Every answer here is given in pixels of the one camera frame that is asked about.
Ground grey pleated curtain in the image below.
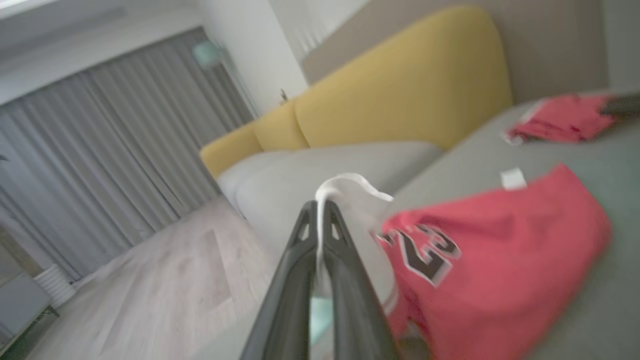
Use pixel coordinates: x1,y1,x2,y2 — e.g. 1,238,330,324
0,27,257,282

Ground pale green lamp shade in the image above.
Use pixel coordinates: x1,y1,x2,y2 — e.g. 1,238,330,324
192,39,227,69

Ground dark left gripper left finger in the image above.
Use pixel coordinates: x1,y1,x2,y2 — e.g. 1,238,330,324
239,200,321,360

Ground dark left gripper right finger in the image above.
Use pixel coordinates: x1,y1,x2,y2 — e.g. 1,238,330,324
321,200,402,360

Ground grey sofa seat cushion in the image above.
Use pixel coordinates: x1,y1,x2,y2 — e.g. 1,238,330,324
217,140,444,263

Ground red white basketball jersey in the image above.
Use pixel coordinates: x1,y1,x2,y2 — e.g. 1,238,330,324
315,162,614,360

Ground yellow sofa armrest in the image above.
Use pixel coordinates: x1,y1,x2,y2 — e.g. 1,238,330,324
199,122,265,180

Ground grey low cabinet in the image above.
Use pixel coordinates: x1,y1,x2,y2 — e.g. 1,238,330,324
0,272,61,357

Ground large grey sofa seat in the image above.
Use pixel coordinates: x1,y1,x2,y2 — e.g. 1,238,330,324
190,91,640,360

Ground large yellow sofa backrest cushion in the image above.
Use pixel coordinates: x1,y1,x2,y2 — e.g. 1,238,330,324
294,4,514,152

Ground white ribbed radiator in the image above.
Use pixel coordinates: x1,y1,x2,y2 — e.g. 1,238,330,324
32,263,77,309

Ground small yellow sofa backrest cushion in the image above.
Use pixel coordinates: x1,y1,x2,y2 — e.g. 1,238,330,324
252,99,312,152

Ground red shorts white stripe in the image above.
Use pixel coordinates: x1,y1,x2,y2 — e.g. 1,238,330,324
501,93,620,147

